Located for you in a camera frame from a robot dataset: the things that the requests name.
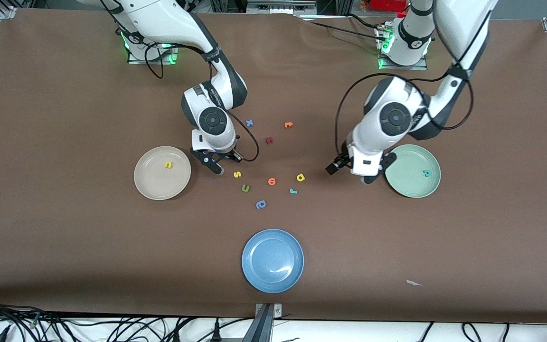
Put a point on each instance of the metal table edge bracket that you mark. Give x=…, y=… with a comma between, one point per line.
x=266, y=323

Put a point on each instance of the white paper scrap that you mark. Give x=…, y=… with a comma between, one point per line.
x=412, y=283

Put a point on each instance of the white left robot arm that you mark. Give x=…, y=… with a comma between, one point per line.
x=463, y=28

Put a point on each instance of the beige brown plate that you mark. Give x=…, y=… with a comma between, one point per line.
x=155, y=183

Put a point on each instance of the brown table cover sheet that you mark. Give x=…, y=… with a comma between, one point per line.
x=64, y=237

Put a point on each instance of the blue foam letter a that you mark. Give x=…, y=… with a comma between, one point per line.
x=260, y=204

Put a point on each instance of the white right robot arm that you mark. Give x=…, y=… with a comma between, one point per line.
x=159, y=19

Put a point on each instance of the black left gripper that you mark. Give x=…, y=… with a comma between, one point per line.
x=341, y=163

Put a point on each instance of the pale green plate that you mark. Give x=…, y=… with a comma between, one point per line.
x=416, y=185

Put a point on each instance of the grey metal device box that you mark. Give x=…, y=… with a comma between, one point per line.
x=280, y=6

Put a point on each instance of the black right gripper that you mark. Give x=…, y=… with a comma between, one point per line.
x=232, y=153

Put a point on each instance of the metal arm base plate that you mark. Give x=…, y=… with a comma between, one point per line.
x=423, y=66
x=136, y=59

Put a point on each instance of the blue plate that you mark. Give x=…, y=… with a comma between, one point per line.
x=272, y=261

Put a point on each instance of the red box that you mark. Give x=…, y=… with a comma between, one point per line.
x=387, y=4

